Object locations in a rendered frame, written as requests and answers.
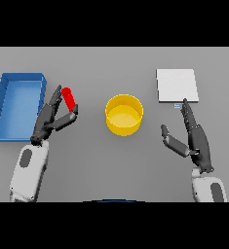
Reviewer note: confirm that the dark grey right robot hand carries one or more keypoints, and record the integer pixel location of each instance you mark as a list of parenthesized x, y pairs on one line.
[(198, 142)]

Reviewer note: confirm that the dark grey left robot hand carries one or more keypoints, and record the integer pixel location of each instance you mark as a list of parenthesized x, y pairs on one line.
[(46, 120)]

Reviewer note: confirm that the red beaker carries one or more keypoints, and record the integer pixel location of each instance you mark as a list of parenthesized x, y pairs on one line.
[(68, 98)]

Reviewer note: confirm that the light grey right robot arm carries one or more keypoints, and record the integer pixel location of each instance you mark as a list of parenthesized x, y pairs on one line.
[(207, 188)]

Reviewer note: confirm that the pale square measuring scale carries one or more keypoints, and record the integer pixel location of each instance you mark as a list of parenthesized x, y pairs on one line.
[(177, 85)]

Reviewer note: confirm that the yellow bowl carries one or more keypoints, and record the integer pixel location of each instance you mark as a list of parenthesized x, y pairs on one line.
[(124, 115)]

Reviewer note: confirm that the blue tray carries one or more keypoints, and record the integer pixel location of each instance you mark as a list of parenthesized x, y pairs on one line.
[(18, 106)]

